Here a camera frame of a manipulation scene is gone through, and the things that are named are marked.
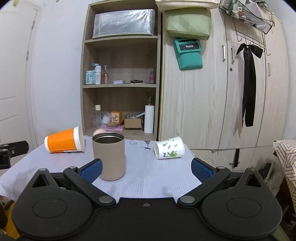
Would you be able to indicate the white door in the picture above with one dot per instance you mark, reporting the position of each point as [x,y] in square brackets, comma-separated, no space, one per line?
[17,23]

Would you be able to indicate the light wood wardrobe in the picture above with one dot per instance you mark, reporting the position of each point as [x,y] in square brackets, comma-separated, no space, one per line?
[204,106]

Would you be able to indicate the orange liquid bottle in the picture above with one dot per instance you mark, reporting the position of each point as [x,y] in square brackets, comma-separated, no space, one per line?
[104,74]

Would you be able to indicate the grey plastic wrapped storage box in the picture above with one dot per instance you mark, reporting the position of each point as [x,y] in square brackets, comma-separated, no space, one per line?
[124,23]

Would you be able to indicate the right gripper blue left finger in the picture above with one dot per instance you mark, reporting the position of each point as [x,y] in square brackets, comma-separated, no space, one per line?
[92,170]

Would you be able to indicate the white paper towel roll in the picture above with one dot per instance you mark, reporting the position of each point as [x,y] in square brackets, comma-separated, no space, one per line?
[149,119]

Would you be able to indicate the taupe metal tumbler cup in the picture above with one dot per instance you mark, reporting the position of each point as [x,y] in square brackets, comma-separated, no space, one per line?
[109,147]

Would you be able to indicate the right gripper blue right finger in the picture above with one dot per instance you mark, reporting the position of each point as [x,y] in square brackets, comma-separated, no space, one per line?
[201,170]

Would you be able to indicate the small cardboard box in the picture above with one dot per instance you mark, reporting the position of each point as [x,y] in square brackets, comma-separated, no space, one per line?
[133,123]

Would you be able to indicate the green padded bag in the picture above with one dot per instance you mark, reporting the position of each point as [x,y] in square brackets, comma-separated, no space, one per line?
[189,23]

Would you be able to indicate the teal pouch with label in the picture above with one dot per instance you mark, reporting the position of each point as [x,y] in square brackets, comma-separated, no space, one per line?
[188,53]

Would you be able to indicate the wooden open shelf unit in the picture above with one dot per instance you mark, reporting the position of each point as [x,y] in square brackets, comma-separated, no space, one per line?
[129,60]

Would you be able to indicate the orange and white paper cup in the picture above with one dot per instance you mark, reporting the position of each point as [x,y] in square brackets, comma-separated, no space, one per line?
[70,140]

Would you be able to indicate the pink small bottle on shelf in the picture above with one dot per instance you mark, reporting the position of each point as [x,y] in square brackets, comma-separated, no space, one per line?
[152,77]

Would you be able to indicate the clear bottle with beige cap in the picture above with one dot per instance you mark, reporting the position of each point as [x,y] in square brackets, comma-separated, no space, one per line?
[98,116]

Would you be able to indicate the small floral carton box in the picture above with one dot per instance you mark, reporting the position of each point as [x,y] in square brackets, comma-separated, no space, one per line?
[116,117]

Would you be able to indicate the patterned beige fabric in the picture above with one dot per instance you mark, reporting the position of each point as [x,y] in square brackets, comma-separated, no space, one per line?
[286,152]

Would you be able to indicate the white spray bottle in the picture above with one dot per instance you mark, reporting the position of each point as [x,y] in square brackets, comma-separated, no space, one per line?
[97,69]

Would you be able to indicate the white floral paper cup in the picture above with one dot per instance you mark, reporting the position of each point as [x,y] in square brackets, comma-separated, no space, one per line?
[170,148]

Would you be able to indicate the pink flat box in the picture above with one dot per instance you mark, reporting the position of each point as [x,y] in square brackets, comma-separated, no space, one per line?
[118,128]

